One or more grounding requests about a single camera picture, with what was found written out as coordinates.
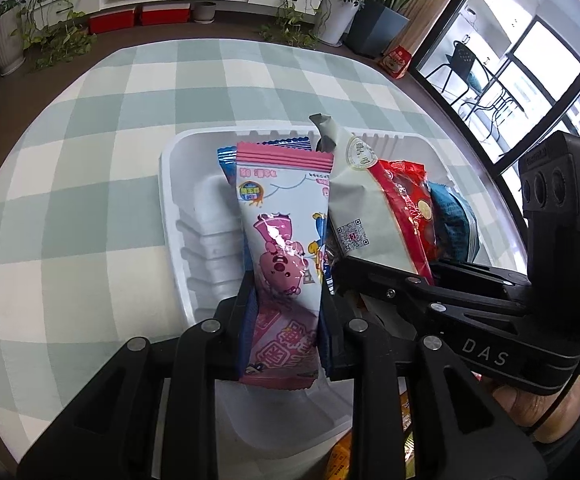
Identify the large-leaf plant blue-grey pot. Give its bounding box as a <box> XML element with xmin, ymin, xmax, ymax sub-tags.
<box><xmin>355</xmin><ymin>0</ymin><xmax>483</xmax><ymax>58</ymax></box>

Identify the pink cartoon snack packet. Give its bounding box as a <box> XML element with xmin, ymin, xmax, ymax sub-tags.
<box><xmin>235</xmin><ymin>141</ymin><xmax>335</xmax><ymax>392</ymax></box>

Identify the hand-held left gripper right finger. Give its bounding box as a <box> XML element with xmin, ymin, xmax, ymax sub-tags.
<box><xmin>320</xmin><ymin>285</ymin><xmax>536</xmax><ymax>480</ymax></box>

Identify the small grey empty pot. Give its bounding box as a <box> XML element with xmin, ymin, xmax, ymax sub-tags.
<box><xmin>192</xmin><ymin>1</ymin><xmax>217</xmax><ymax>24</ymax></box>

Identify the white red-striped snack packet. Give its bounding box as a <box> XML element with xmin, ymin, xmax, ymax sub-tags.
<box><xmin>309</xmin><ymin>112</ymin><xmax>437</xmax><ymax>293</ymax></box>

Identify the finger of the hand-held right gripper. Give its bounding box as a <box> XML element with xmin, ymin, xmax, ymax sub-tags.
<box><xmin>331</xmin><ymin>255</ymin><xmax>436</xmax><ymax>321</ymax></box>
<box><xmin>430</xmin><ymin>261</ymin><xmax>523</xmax><ymax>305</ymax></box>

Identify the blue cake packet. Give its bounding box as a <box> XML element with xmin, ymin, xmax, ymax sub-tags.
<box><xmin>216</xmin><ymin>136</ymin><xmax>313</xmax><ymax>183</ymax></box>

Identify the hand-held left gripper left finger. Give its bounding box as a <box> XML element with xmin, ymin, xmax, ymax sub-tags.
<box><xmin>17</xmin><ymin>272</ymin><xmax>259</xmax><ymax>480</ymax></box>

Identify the red paper bag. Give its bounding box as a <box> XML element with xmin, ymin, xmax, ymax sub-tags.
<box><xmin>379</xmin><ymin>45</ymin><xmax>413</xmax><ymax>80</ymax></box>

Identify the red chocolate packet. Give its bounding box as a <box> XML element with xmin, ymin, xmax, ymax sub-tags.
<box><xmin>377</xmin><ymin>159</ymin><xmax>440</xmax><ymax>263</ymax></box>

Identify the black balcony chair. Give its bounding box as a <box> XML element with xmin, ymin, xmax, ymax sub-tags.
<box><xmin>425</xmin><ymin>40</ymin><xmax>501</xmax><ymax>106</ymax></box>

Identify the potted plant ribbed white pot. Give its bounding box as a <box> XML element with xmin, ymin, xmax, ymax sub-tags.
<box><xmin>0</xmin><ymin>0</ymin><xmax>26</xmax><ymax>77</ymax></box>

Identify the trailing pothos plant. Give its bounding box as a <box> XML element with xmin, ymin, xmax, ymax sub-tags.
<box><xmin>20</xmin><ymin>0</ymin><xmax>98</xmax><ymax>71</ymax></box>
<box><xmin>260</xmin><ymin>0</ymin><xmax>331</xmax><ymax>51</ymax></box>

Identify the black sliding door frame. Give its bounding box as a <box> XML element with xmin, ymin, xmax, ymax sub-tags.
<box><xmin>410</xmin><ymin>0</ymin><xmax>580</xmax><ymax>181</ymax></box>

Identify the beige curtain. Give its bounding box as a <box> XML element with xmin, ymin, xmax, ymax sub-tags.
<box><xmin>400</xmin><ymin>0</ymin><xmax>476</xmax><ymax>63</ymax></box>

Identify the bushy plant smooth white pot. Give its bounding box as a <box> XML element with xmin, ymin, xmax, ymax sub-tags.
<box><xmin>315</xmin><ymin>0</ymin><xmax>371</xmax><ymax>47</ymax></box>

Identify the person's right hand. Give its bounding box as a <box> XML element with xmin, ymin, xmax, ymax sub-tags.
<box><xmin>490</xmin><ymin>377</ymin><xmax>580</xmax><ymax>443</ymax></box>

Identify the orange yellow snack packet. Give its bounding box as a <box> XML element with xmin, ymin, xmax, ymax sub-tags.
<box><xmin>327</xmin><ymin>392</ymin><xmax>423</xmax><ymax>480</ymax></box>

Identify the black balcony table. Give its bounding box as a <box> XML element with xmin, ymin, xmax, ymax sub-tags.
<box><xmin>462</xmin><ymin>80</ymin><xmax>528</xmax><ymax>141</ymax></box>

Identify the teal snack packet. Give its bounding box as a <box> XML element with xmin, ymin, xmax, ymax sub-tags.
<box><xmin>427</xmin><ymin>181</ymin><xmax>482</xmax><ymax>262</ymax></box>

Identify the white plastic tray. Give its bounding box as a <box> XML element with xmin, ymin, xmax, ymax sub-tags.
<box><xmin>159</xmin><ymin>127</ymin><xmax>527</xmax><ymax>461</ymax></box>

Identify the green checked tablecloth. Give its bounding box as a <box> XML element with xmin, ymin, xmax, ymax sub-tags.
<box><xmin>0</xmin><ymin>37</ymin><xmax>531</xmax><ymax>441</ymax></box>

